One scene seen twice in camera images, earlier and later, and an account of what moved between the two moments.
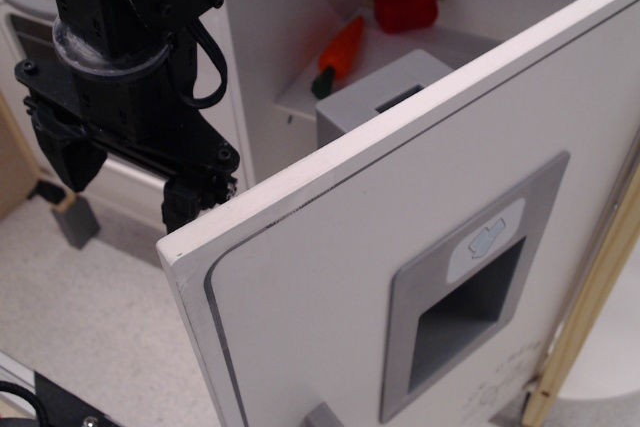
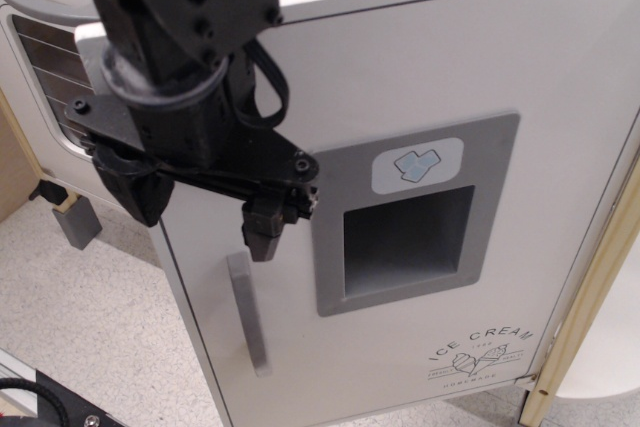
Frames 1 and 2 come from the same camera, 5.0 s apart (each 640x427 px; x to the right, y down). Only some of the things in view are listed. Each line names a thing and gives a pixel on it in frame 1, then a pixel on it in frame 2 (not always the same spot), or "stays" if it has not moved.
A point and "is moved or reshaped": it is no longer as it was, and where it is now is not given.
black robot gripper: (142, 105) to (181, 112)
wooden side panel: (19, 174) stays
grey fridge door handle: (321, 416) to (240, 273)
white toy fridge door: (417, 273) is moved or reshaped
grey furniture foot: (79, 221) stays
